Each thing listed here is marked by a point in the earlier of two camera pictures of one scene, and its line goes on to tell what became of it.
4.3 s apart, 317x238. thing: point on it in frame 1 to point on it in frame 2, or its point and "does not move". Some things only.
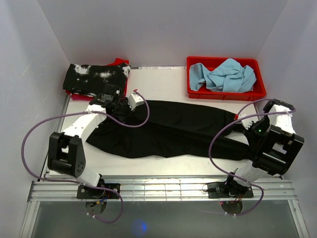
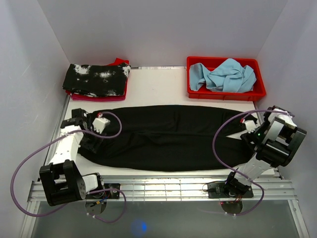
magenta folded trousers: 75,96 does not move
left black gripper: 126,102 to 95,146
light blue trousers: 230,76 does not move
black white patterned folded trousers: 91,79 does not move
